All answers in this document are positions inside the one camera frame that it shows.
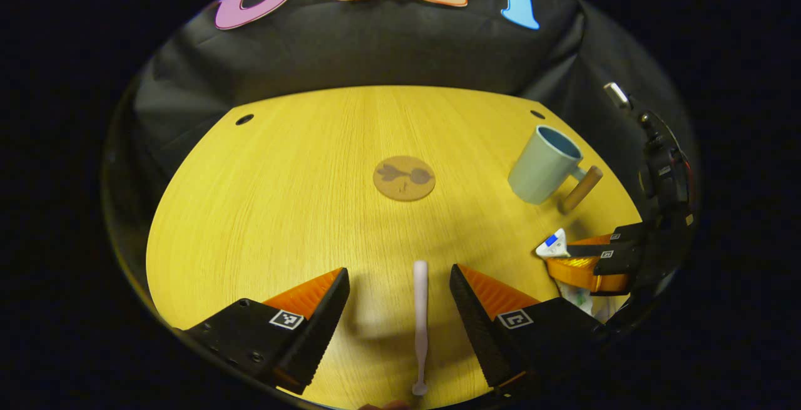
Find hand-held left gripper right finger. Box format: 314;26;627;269
449;264;610;392

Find white toothbrush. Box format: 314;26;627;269
411;260;430;397

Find grey-blue cup with wooden handle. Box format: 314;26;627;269
508;125;605;213

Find white toothpaste tube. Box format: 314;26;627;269
536;228;613;324

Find black backdrop cloth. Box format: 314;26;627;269
103;0;698;336

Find wooden desktop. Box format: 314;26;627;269
146;85;644;410

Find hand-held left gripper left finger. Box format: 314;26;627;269
177;267;351;396

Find round brown coaster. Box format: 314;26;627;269
373;155;437;202

